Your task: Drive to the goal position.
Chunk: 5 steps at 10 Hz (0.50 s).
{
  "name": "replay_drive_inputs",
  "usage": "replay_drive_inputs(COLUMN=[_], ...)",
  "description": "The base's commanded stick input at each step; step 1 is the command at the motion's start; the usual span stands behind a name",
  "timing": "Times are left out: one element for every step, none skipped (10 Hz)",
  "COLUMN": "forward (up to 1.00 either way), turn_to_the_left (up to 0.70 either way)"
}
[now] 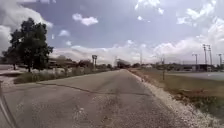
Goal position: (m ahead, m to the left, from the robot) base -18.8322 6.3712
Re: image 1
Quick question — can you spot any sign on pole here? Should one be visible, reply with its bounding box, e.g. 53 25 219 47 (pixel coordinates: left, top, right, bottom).
91 54 99 70

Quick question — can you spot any grey asphalt road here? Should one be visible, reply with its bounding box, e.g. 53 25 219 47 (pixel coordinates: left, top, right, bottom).
0 68 188 128

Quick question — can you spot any row of low buildings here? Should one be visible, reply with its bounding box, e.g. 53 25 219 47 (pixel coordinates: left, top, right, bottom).
48 58 94 70

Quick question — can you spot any grass verge with weeds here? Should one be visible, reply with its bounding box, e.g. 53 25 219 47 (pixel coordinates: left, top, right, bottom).
13 67 113 85
131 68 224 124

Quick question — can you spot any pale gravel strip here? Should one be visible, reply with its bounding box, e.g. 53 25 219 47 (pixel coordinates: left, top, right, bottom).
128 69 222 128

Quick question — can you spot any utility pole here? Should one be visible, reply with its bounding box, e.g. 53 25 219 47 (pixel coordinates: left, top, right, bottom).
202 43 208 66
207 44 213 66
191 53 200 66
217 53 224 66

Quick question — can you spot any low dark building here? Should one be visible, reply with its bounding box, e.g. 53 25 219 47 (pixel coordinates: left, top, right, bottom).
181 63 216 72

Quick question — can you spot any large dark broad tree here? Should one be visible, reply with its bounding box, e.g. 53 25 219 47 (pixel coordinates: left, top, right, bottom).
1 17 54 73

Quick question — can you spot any thin post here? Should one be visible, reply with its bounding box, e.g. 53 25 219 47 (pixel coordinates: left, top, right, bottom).
161 56 166 81

